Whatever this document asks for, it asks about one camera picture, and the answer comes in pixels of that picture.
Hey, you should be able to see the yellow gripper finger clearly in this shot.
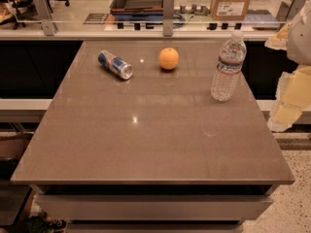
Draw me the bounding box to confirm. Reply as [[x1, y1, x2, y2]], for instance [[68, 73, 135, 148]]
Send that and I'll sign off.
[[264, 22, 292, 50], [267, 65, 311, 132]]

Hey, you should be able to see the blue silver redbull can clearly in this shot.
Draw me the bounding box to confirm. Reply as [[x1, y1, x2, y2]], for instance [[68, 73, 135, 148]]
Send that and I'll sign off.
[[98, 50, 133, 80]]

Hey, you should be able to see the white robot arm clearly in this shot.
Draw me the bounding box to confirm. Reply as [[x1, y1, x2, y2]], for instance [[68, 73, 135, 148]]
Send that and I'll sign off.
[[264, 1, 311, 132]]

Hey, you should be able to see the brown cardboard box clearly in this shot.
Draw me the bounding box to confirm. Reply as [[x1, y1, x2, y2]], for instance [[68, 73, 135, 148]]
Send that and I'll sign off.
[[210, 0, 250, 20]]

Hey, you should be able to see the clear plastic water bottle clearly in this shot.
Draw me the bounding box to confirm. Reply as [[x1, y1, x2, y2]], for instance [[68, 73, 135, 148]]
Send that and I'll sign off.
[[211, 30, 247, 102]]

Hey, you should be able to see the orange fruit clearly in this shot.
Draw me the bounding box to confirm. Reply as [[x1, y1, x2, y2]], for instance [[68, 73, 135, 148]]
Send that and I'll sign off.
[[158, 48, 179, 70]]

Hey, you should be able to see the grey cabinet drawer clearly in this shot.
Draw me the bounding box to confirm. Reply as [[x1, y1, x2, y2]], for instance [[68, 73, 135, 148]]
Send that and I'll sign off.
[[36, 195, 273, 221]]

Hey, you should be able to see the right metal railing post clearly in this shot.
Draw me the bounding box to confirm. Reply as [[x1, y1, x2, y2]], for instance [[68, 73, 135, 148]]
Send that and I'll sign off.
[[276, 0, 308, 25]]

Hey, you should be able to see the metal railing post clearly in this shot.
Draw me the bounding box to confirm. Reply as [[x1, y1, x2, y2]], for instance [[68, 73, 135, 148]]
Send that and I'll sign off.
[[163, 0, 174, 37], [33, 0, 57, 36], [276, 0, 308, 25]]

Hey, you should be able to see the middle metal railing post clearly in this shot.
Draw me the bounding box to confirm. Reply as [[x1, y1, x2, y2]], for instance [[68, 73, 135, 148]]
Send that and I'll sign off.
[[163, 0, 174, 37]]

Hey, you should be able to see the left metal railing post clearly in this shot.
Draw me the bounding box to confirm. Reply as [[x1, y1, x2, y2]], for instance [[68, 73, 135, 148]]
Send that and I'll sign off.
[[33, 0, 57, 36]]

